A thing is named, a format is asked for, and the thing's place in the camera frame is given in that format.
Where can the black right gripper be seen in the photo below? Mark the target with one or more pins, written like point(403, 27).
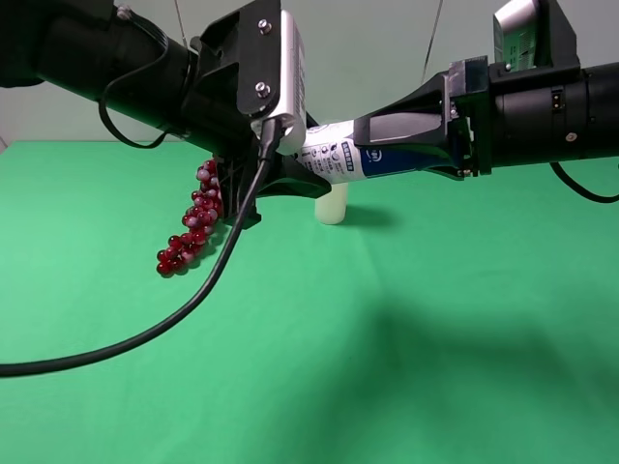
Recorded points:
point(452, 106)

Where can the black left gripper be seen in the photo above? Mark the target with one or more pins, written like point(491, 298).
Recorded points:
point(236, 81)

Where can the blue and white bottle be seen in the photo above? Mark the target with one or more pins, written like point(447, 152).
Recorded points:
point(330, 153)

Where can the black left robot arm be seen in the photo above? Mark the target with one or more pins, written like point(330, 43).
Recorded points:
point(105, 53)

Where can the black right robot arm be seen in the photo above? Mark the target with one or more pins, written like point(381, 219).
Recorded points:
point(544, 116)

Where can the white pillar candle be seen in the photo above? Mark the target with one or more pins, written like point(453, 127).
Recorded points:
point(330, 208)

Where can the red grape bunch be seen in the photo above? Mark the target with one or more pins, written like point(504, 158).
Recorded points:
point(200, 221)

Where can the green tablecloth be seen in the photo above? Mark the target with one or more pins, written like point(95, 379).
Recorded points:
point(442, 322)

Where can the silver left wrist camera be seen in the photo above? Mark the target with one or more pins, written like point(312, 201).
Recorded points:
point(291, 107)

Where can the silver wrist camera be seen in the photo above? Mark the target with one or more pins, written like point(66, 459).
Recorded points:
point(532, 34)
point(291, 107)

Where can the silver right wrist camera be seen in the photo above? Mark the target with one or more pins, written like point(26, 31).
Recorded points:
point(532, 34)

